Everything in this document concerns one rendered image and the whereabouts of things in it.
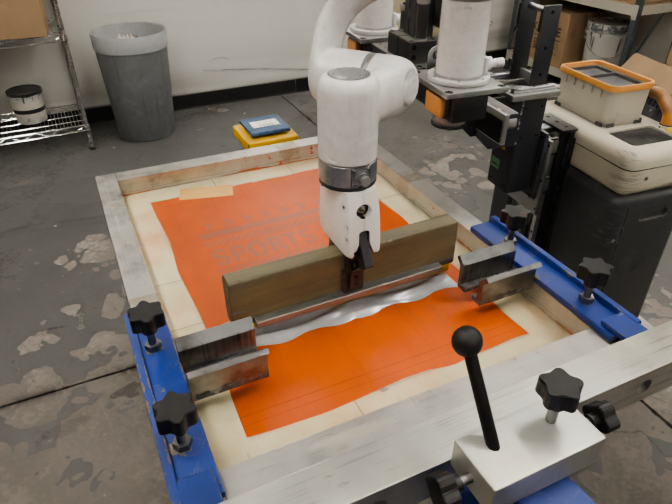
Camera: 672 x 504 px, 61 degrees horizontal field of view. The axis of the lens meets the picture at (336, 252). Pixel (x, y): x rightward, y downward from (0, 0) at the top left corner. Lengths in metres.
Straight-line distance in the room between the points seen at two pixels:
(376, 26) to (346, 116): 0.92
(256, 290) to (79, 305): 1.87
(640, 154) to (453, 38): 0.65
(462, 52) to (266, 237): 0.52
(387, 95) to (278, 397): 0.39
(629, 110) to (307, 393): 1.29
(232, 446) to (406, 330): 0.29
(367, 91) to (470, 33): 0.53
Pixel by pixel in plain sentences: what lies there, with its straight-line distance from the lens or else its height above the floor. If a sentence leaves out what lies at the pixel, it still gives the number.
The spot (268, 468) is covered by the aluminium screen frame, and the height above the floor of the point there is 0.99.
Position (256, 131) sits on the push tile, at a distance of 1.41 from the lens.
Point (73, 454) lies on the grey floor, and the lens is 2.03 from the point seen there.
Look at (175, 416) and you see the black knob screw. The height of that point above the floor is 1.06.
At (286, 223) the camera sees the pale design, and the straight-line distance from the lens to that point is 1.05.
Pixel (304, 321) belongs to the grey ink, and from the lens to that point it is 0.82.
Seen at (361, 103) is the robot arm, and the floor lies 1.27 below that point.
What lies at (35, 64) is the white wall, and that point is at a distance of 4.33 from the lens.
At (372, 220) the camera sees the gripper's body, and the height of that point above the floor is 1.12.
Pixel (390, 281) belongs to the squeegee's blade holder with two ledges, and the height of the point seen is 0.99.
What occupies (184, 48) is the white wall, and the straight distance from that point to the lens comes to 4.40.
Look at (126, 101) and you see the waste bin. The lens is 3.91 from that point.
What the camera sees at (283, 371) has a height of 0.95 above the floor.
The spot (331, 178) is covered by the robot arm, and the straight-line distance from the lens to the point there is 0.71.
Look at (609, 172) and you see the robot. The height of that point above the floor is 0.84.
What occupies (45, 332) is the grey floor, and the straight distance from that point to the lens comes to 2.50.
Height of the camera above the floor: 1.50
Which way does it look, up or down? 34 degrees down
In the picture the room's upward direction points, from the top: straight up
